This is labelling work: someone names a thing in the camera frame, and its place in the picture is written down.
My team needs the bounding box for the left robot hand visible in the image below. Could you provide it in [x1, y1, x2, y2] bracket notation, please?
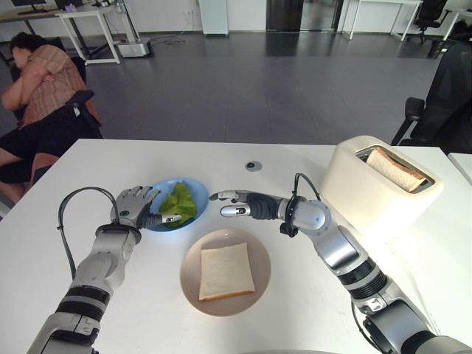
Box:
[110, 185, 184, 231]

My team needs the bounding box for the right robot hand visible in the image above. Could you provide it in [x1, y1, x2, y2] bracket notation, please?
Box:
[209, 189, 292, 222]

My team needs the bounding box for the green lettuce leaf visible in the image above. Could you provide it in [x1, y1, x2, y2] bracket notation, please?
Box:
[158, 181, 198, 226]

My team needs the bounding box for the beige plate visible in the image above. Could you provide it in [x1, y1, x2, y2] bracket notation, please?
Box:
[178, 227, 273, 318]

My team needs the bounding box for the blue plate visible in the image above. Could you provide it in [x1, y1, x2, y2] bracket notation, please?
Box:
[142, 177, 209, 233]

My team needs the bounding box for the bread slice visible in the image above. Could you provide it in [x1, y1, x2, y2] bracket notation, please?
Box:
[198, 242, 257, 302]
[365, 147, 428, 194]

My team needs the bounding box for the cream toaster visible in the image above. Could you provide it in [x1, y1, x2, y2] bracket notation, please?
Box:
[318, 135, 445, 241]

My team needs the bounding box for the black office chair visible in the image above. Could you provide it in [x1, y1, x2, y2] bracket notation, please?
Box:
[412, 0, 453, 46]
[389, 39, 472, 156]
[10, 55, 105, 140]

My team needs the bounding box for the person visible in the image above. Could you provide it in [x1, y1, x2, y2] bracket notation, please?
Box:
[0, 31, 104, 204]

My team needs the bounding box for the silver computer case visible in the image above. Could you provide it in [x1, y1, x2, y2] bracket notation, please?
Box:
[117, 35, 153, 59]

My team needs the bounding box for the black cable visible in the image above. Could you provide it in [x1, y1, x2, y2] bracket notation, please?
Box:
[280, 172, 322, 237]
[57, 187, 119, 282]

